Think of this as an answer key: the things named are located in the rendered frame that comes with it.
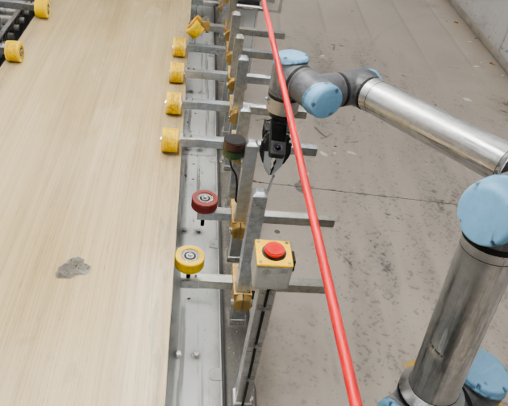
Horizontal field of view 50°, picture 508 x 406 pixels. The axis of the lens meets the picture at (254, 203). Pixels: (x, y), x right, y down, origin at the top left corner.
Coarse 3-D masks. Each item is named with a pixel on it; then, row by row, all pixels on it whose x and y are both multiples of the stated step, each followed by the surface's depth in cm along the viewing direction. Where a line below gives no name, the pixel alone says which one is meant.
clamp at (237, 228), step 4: (232, 200) 173; (232, 204) 171; (232, 208) 170; (232, 212) 168; (232, 216) 167; (232, 220) 165; (232, 224) 165; (236, 224) 165; (240, 224) 165; (244, 224) 165; (232, 228) 165; (236, 228) 164; (240, 228) 164; (244, 228) 164; (232, 232) 164; (236, 232) 165; (240, 232) 165; (232, 236) 166; (236, 236) 166; (240, 236) 166
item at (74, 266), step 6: (72, 258) 139; (78, 258) 139; (66, 264) 136; (72, 264) 137; (78, 264) 137; (84, 264) 137; (60, 270) 135; (66, 270) 136; (72, 270) 137; (78, 270) 136; (84, 270) 137; (60, 276) 135; (66, 276) 135; (72, 276) 135
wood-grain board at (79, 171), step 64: (64, 0) 274; (128, 0) 286; (64, 64) 221; (128, 64) 229; (0, 128) 181; (64, 128) 186; (128, 128) 191; (0, 192) 156; (64, 192) 160; (128, 192) 164; (0, 256) 138; (64, 256) 141; (128, 256) 144; (0, 320) 123; (64, 320) 125; (128, 320) 128; (0, 384) 111; (64, 384) 113; (128, 384) 115
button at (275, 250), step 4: (268, 244) 106; (272, 244) 106; (276, 244) 106; (280, 244) 106; (264, 248) 105; (268, 248) 105; (272, 248) 105; (276, 248) 105; (280, 248) 105; (284, 248) 106; (264, 252) 105; (268, 252) 104; (272, 252) 104; (276, 252) 104; (280, 252) 104; (284, 252) 105; (272, 256) 104; (276, 256) 104; (280, 256) 104
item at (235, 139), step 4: (228, 136) 150; (232, 136) 150; (236, 136) 150; (240, 136) 151; (228, 140) 148; (232, 140) 148; (236, 140) 149; (240, 140) 149; (244, 140) 150; (232, 144) 147; (236, 144) 147; (240, 144) 148; (224, 148) 150; (232, 152) 149; (236, 152) 149; (232, 168) 155; (236, 176) 156; (236, 180) 157; (236, 184) 158; (236, 188) 159; (236, 192) 160; (236, 196) 161; (236, 200) 162
